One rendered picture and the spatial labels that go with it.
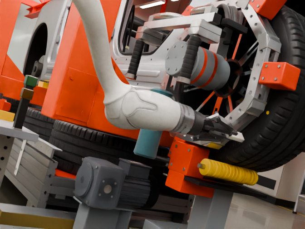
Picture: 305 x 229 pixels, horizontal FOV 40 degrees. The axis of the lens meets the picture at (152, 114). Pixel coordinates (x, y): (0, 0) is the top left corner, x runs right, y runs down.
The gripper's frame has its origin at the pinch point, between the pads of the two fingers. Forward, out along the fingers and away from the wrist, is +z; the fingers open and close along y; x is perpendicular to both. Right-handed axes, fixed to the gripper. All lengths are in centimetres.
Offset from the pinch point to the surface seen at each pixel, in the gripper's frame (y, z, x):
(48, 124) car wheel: -123, -8, 95
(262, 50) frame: 22.8, -1.4, 17.5
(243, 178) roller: -14.0, 16.1, -4.9
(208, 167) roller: -13.9, -0.9, -4.0
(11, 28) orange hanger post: -151, -24, 213
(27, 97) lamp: -45, -52, 37
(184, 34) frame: -4, -2, 55
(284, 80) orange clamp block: 24.1, -0.4, 3.3
